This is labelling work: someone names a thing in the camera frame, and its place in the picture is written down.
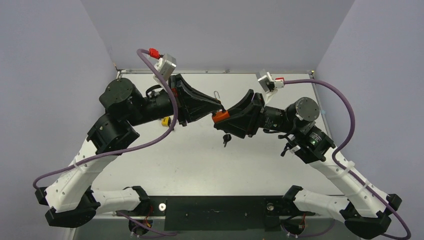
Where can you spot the orange padlock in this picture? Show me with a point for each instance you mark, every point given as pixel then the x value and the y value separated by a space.
pixel 220 115

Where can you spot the yellow padlock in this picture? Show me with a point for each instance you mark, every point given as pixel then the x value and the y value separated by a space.
pixel 167 121

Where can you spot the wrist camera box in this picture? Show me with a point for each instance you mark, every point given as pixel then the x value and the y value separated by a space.
pixel 269 85
pixel 166 66

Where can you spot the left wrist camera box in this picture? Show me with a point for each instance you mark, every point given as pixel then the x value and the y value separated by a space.
pixel 166 66

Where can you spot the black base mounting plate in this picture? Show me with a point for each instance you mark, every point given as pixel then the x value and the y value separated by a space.
pixel 219 213

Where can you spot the black keys of orange padlock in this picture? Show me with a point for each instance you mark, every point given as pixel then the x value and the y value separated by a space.
pixel 226 138

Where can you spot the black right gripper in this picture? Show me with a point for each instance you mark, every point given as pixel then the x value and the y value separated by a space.
pixel 256 113

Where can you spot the brass padlock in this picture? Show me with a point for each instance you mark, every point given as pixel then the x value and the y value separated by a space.
pixel 217 95

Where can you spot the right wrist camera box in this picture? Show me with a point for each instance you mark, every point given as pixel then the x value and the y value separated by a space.
pixel 269 85

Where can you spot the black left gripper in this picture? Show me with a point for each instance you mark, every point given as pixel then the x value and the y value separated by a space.
pixel 193 109

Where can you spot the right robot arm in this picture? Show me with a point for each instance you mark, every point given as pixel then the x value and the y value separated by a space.
pixel 364 209

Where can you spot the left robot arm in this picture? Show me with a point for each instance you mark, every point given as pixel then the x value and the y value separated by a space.
pixel 71 200

